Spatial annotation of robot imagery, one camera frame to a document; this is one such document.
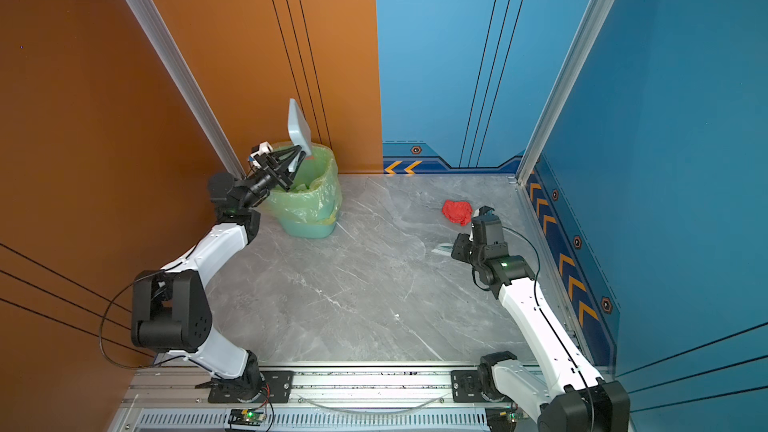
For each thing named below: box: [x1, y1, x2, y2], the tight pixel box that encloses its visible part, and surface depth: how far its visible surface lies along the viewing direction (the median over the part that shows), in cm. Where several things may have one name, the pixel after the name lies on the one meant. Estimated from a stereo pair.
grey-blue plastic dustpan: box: [287, 98, 312, 172], surface depth 73 cm
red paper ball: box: [442, 200, 473, 226], surface depth 110 cm
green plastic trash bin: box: [267, 141, 342, 239], surface depth 86 cm
